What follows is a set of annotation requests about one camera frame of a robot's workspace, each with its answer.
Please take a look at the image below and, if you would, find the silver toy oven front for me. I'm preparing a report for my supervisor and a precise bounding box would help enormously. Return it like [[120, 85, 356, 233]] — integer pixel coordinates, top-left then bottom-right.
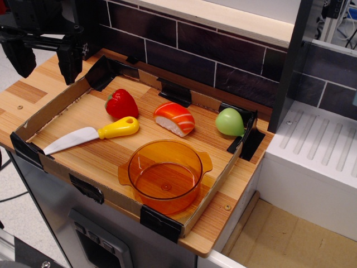
[[9, 152, 197, 267]]

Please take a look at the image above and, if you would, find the yellow handled toy knife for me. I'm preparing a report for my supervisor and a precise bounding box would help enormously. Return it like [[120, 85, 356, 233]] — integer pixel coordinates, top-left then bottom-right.
[[43, 116, 139, 155]]

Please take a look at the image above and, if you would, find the dark grey vertical post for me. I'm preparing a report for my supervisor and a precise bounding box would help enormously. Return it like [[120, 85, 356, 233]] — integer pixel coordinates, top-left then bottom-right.
[[268, 1, 321, 133]]

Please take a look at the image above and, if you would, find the green toy pear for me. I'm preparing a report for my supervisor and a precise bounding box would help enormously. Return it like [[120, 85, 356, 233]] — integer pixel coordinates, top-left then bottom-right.
[[215, 108, 245, 137]]

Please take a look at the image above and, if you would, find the white toy sink drainboard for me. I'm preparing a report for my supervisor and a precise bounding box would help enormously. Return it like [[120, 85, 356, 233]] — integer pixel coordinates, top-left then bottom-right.
[[257, 102, 356, 240]]

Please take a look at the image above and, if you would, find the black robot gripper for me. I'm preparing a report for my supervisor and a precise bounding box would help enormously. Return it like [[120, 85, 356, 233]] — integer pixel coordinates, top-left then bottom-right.
[[1, 1, 90, 85]]

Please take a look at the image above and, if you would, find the red toy strawberry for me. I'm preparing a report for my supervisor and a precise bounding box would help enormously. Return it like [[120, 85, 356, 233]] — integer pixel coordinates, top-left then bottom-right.
[[105, 89, 139, 119]]

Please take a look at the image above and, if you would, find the orange transparent plastic pot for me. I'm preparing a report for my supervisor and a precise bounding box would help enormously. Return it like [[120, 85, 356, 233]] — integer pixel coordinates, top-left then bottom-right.
[[118, 140, 213, 215]]

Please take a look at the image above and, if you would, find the salmon nigiri sushi toy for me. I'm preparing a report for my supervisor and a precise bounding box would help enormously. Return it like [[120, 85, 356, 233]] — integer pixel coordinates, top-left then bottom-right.
[[153, 102, 195, 137]]

